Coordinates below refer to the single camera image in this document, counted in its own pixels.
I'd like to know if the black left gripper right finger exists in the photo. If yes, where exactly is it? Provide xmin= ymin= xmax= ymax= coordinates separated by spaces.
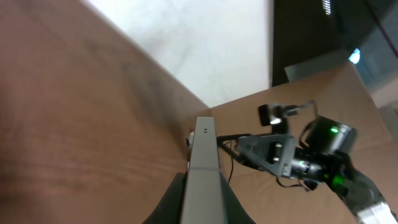
xmin=220 ymin=173 xmax=255 ymax=224

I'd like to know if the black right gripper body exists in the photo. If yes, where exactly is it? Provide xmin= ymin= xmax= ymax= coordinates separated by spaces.
xmin=267 ymin=136 xmax=324 ymax=183

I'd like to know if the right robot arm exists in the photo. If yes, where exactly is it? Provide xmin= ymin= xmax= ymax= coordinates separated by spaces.
xmin=216 ymin=116 xmax=397 ymax=223

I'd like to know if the black charging cable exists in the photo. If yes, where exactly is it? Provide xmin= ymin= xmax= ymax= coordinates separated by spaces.
xmin=217 ymin=136 xmax=240 ymax=184

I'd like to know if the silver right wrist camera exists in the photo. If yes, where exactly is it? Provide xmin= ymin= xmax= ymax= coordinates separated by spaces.
xmin=258 ymin=104 xmax=300 ymax=126

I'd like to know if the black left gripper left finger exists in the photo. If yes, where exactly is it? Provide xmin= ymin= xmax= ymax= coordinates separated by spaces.
xmin=142 ymin=173 xmax=186 ymax=224

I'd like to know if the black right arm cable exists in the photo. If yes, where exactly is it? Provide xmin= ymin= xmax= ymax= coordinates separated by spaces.
xmin=292 ymin=99 xmax=321 ymax=150

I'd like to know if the rose gold Galaxy smartphone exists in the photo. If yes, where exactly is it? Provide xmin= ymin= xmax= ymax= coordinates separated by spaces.
xmin=180 ymin=117 xmax=227 ymax=224

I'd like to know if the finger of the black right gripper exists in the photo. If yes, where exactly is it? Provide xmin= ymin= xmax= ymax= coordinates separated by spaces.
xmin=238 ymin=134 xmax=291 ymax=173
xmin=216 ymin=133 xmax=251 ymax=156

